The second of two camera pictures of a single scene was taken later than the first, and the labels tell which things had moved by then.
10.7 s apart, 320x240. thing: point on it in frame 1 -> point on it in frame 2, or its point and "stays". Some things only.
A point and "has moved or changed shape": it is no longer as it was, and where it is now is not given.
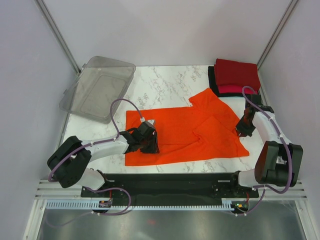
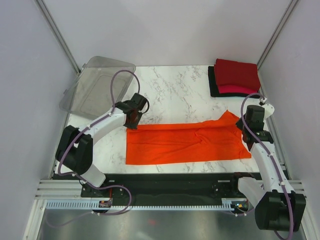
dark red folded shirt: x=229 y=72 stays
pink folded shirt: x=226 y=89 stays
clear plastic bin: x=101 y=80 stays
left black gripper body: x=149 y=145 -> x=133 y=125
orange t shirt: x=206 y=129 has moved or changed shape
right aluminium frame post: x=292 y=4 stays
